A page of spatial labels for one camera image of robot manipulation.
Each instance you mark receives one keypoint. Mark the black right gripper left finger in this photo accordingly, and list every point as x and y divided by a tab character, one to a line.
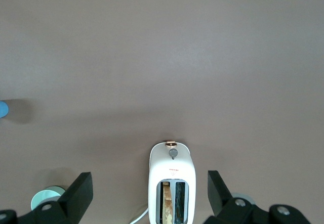
76	196

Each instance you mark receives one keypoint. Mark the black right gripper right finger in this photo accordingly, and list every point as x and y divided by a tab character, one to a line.
220	196

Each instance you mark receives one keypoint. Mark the blue plastic cup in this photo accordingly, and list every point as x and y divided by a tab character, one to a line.
3	109

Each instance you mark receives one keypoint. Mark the mint green bowl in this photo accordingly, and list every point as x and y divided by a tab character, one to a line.
45	196

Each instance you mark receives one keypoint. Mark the brown bread slice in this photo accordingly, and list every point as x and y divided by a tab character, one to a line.
167	201

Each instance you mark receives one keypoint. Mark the cream white toaster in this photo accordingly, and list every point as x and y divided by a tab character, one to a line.
172	166

